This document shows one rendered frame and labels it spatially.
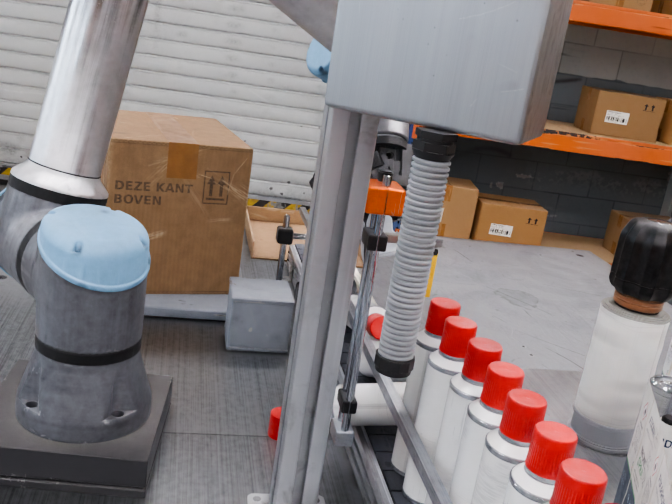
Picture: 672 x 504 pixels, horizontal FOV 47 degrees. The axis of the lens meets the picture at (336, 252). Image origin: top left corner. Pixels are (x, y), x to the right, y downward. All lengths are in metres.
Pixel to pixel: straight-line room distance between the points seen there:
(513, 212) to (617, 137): 0.74
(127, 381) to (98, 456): 0.09
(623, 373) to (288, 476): 0.44
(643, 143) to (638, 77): 0.95
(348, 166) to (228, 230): 0.68
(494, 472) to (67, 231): 0.49
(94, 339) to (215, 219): 0.54
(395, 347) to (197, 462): 0.39
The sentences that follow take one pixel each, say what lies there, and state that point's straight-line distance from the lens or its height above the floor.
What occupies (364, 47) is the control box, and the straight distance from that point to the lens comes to 0.65.
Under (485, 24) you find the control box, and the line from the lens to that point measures 0.62.
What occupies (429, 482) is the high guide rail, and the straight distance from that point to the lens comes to 0.76.
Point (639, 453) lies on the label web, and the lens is 0.81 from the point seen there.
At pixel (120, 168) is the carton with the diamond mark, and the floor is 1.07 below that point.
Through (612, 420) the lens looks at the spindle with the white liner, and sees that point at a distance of 1.06.
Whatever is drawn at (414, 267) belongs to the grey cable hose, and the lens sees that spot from 0.63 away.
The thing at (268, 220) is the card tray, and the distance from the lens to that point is 1.98.
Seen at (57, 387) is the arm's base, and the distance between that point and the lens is 0.90.
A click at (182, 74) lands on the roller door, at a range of 5.06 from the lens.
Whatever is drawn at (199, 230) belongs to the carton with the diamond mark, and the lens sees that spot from 1.36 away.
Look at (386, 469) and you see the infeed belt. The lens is 0.91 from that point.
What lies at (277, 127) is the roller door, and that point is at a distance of 5.05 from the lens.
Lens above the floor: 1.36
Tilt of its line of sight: 17 degrees down
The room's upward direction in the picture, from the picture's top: 9 degrees clockwise
